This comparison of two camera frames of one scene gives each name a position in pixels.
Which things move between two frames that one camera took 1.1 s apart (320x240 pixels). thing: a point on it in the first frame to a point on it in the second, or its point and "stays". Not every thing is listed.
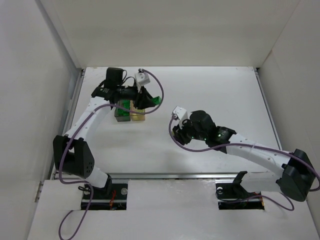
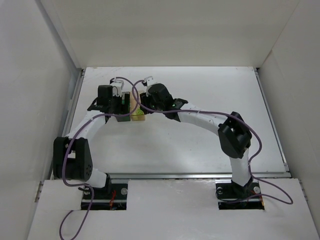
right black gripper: x=182 y=133 to x=144 y=100
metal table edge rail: x=165 y=176 stays
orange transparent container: x=134 y=116 stays
